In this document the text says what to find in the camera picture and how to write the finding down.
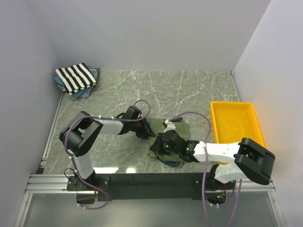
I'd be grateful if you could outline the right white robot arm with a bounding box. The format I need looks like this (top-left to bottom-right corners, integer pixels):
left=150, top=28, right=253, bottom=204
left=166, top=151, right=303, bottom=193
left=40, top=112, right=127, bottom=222
left=150, top=130, right=276, bottom=189

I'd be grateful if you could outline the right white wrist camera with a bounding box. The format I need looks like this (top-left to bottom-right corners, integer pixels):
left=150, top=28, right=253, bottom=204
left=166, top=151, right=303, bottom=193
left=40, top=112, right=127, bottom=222
left=164, top=120, right=176, bottom=133

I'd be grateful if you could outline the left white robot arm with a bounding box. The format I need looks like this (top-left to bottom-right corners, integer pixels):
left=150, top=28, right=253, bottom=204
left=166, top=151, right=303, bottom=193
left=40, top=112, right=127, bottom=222
left=59, top=105, right=156, bottom=190

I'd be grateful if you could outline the aluminium frame rail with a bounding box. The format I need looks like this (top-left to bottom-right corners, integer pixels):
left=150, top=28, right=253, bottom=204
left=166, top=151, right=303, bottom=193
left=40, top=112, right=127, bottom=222
left=23, top=172, right=276, bottom=196

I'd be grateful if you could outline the yellow plastic tray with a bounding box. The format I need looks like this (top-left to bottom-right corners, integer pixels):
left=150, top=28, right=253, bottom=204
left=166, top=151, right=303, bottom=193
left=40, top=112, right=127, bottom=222
left=210, top=101, right=267, bottom=166

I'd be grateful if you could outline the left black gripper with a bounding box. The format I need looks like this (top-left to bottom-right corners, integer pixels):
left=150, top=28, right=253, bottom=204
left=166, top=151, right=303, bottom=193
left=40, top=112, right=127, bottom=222
left=130, top=116, right=156, bottom=139

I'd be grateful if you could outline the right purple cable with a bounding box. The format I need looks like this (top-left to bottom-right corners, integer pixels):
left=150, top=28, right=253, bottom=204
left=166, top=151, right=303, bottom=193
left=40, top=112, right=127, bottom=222
left=169, top=111, right=243, bottom=227

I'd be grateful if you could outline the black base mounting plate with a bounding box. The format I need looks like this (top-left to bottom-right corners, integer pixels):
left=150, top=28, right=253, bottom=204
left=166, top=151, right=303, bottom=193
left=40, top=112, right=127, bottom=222
left=66, top=173, right=234, bottom=204

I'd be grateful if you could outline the teal folded top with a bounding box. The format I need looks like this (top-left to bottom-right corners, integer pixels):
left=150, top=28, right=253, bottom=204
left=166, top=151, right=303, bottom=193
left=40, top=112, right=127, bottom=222
left=54, top=76, right=81, bottom=98

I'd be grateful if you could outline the olive green tank top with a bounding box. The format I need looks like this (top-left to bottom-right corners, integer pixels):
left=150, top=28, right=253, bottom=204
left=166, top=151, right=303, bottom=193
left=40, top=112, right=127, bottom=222
left=148, top=117, right=190, bottom=167

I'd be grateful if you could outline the black white striped folded top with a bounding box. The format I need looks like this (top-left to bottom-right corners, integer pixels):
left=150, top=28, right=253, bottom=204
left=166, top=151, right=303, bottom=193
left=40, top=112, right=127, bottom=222
left=55, top=62, right=97, bottom=95

